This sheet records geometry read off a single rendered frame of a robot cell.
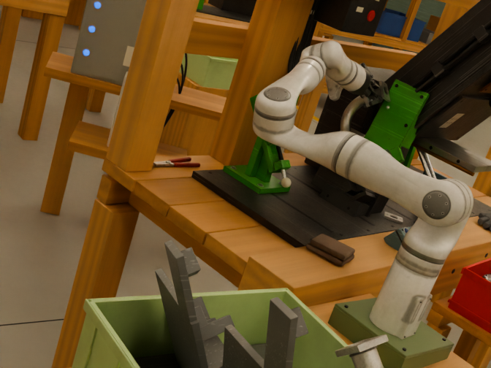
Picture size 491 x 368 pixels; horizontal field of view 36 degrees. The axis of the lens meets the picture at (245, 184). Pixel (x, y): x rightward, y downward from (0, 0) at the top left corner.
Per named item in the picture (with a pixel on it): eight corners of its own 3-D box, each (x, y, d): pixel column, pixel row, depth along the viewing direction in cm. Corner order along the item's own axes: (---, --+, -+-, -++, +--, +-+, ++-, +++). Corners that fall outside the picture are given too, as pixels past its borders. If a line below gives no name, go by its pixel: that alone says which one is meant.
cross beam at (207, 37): (415, 78, 293) (424, 56, 290) (162, 50, 197) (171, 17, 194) (405, 74, 296) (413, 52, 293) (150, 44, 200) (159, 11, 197)
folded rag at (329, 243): (304, 248, 180) (308, 237, 179) (318, 241, 186) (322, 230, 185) (340, 267, 176) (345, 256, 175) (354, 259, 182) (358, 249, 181)
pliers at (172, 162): (188, 160, 219) (189, 156, 219) (200, 167, 216) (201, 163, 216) (147, 162, 207) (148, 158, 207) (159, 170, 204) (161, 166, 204)
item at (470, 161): (496, 174, 222) (500, 165, 221) (471, 176, 210) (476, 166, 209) (391, 122, 245) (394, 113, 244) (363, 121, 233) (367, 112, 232)
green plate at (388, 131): (403, 166, 218) (439, 101, 215) (391, 160, 212) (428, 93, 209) (372, 150, 225) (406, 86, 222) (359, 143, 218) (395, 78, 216)
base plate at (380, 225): (497, 216, 263) (500, 211, 262) (302, 253, 182) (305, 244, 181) (401, 165, 288) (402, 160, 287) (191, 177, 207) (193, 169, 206)
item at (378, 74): (397, 182, 256) (435, 88, 245) (345, 187, 234) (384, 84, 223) (356, 160, 267) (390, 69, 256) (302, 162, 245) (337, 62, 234)
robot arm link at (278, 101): (294, 48, 182) (290, 79, 187) (249, 96, 162) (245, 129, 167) (330, 58, 179) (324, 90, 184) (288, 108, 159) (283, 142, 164)
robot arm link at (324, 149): (242, 135, 169) (337, 185, 158) (246, 98, 164) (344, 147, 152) (267, 120, 176) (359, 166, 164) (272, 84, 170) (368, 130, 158)
